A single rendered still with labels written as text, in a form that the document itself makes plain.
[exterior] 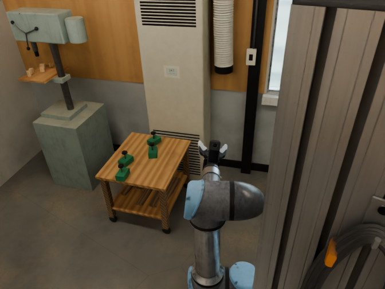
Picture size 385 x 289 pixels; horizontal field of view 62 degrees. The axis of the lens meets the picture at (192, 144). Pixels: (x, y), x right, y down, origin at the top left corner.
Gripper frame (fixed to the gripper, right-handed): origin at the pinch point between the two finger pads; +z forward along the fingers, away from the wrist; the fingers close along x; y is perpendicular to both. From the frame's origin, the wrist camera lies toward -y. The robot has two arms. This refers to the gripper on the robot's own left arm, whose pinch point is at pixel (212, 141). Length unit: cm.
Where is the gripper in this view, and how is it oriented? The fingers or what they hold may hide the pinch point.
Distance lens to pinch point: 151.5
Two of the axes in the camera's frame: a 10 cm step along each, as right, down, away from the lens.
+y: -1.1, 8.2, 5.7
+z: 0.7, -5.6, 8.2
